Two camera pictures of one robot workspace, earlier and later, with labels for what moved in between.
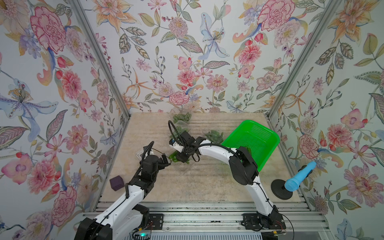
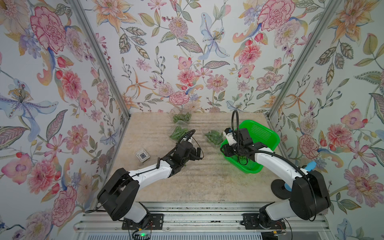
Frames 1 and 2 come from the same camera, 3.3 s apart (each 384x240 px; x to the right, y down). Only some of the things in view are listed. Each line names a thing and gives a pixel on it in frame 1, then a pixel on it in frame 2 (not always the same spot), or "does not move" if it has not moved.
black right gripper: (181, 158) → (227, 151)
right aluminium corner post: (328, 12) does not move
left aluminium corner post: (81, 13) does not move
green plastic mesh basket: (261, 141) does not move
